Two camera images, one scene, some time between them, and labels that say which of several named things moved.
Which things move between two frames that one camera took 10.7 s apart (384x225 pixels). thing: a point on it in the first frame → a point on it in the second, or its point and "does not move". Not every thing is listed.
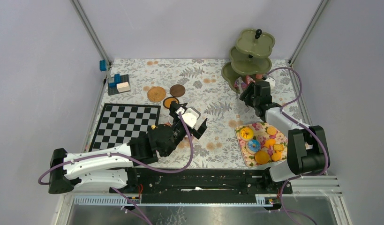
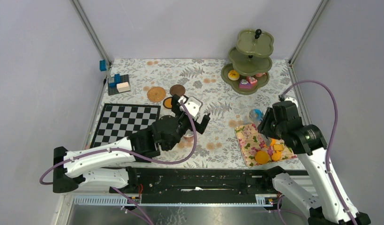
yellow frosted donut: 246,133 → 233,75
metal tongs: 246,96 → 252,119
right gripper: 252,88 → 263,125
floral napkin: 260,144 does not move
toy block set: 118,84 does not move
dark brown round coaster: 177,90 does not move
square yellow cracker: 279,147 does not move
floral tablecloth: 199,83 does not move
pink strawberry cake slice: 249,79 does not move
